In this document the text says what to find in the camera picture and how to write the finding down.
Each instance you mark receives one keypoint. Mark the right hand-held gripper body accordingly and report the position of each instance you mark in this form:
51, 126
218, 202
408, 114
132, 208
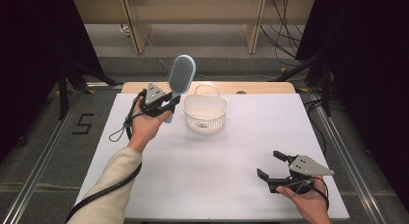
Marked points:
305, 166

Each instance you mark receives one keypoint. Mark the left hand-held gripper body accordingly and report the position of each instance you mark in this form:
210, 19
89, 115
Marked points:
153, 95

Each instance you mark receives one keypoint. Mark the light blue hairbrush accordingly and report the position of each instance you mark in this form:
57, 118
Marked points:
181, 72

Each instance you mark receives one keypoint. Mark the white plastic basket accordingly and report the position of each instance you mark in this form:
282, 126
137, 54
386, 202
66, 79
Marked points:
205, 121

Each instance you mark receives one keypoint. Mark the person's left hand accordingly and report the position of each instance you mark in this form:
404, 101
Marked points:
144, 127

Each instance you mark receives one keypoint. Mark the person's right hand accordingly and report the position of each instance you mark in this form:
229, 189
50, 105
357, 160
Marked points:
307, 203

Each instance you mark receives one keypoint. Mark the white table sheet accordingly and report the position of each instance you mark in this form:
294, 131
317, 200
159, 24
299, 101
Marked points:
241, 169

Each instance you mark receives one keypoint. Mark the yellow tape piece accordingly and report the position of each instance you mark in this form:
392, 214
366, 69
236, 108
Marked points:
90, 91
283, 70
303, 89

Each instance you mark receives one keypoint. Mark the light wooden table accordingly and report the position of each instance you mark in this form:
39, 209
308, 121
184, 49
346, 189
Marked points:
257, 88

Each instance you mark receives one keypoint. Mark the black tripod stand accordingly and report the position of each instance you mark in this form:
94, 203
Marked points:
325, 89
63, 95

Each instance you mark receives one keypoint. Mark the light wooden shelf unit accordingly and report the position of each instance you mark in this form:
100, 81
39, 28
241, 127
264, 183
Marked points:
193, 11

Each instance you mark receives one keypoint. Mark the black curtain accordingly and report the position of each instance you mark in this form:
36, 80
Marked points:
369, 72
32, 56

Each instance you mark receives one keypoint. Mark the metal floor rail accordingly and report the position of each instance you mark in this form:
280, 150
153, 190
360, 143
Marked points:
38, 172
351, 172

